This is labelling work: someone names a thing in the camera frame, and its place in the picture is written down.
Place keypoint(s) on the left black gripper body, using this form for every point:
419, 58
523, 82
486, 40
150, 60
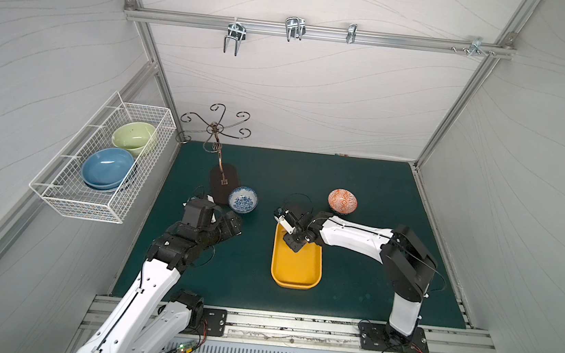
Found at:
229, 222

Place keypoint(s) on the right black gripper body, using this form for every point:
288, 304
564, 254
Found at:
295, 231

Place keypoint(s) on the yellow plastic storage box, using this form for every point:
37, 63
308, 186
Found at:
300, 270

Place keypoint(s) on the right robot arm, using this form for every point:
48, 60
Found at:
410, 266

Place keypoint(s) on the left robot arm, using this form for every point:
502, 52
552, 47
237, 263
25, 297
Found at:
138, 324

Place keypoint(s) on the metal mug tree stand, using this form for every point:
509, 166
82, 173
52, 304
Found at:
224, 178

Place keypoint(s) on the blue white floral bowl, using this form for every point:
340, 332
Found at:
243, 200

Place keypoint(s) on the red white patterned bowl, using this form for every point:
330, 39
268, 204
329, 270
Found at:
342, 201

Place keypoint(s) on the green mat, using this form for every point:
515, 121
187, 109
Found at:
292, 190

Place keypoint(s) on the green ceramic bowl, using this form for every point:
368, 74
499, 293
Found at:
138, 138

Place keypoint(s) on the blue ceramic plate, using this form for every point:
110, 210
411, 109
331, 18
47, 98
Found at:
107, 168

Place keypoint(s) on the double prong metal hook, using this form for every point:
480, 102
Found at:
236, 33

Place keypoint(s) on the looped metal hook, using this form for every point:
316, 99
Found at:
295, 28

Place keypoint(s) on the small metal hook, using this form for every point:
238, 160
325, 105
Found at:
351, 34

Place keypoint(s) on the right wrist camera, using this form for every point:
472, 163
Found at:
286, 221

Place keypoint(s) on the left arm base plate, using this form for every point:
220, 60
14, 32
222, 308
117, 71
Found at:
207, 322

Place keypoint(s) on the aluminium front rail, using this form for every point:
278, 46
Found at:
335, 334

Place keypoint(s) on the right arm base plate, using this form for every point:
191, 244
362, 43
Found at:
374, 336

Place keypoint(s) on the white wire basket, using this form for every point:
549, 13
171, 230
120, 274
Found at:
60, 184

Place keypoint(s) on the metal hook bracket right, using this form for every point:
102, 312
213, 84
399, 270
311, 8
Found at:
475, 49

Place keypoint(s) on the aluminium cross rail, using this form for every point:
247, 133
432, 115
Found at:
313, 32

